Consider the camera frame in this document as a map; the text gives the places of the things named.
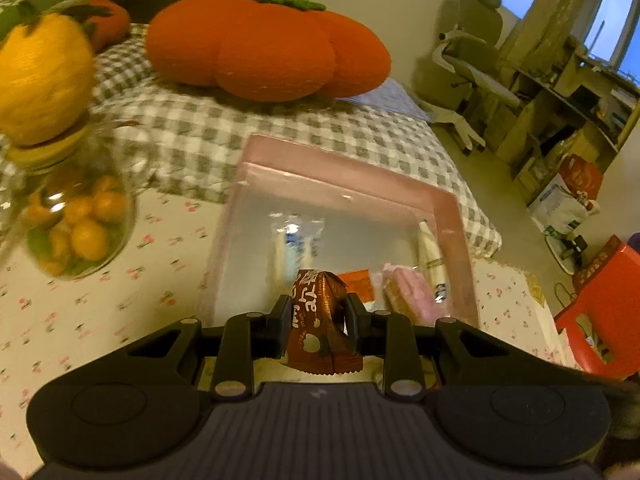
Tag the cherry print tablecloth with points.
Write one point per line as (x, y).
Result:
(100, 320)

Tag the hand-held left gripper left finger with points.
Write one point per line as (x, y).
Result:
(280, 325)

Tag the large red persimmon cushion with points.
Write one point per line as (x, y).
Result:
(260, 45)

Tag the glass jar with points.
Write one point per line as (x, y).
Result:
(120, 160)

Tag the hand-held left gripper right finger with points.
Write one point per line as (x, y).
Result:
(356, 325)

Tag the short white blue snack packet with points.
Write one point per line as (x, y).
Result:
(295, 245)

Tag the grey checked quilt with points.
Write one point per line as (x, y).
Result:
(200, 130)

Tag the wooden desk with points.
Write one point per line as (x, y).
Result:
(565, 100)

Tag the green embroidered pillow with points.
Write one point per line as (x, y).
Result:
(45, 2)

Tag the red plastic chair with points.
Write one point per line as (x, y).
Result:
(605, 320)

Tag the grey office chair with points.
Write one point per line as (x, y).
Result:
(475, 50)

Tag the long white blue snack packet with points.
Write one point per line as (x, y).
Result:
(432, 260)

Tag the orange-shaped jar lid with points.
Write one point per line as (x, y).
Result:
(45, 80)

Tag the brown snack packet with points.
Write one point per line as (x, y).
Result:
(315, 310)

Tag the white paper bag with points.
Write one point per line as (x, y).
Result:
(555, 207)

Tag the pink snack packet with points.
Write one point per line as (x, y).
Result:
(407, 292)

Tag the beige curtain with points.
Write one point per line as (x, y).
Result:
(565, 10)

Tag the red bag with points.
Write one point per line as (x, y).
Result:
(580, 177)

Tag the light blue mat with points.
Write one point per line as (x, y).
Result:
(390, 97)

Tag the pile of small oranges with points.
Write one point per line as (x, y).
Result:
(85, 230)

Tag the pink shallow box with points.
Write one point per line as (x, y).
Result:
(350, 220)

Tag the small red persimmon cushion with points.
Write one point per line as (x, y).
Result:
(107, 22)

